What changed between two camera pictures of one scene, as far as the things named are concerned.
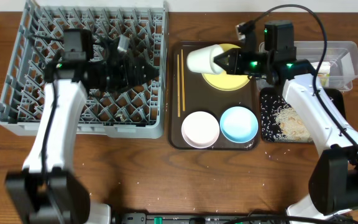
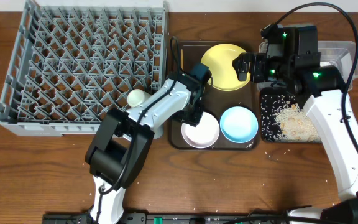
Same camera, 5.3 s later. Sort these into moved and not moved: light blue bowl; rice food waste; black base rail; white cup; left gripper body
Moved: left gripper body; white cup
Not moved: black base rail; light blue bowl; rice food waste
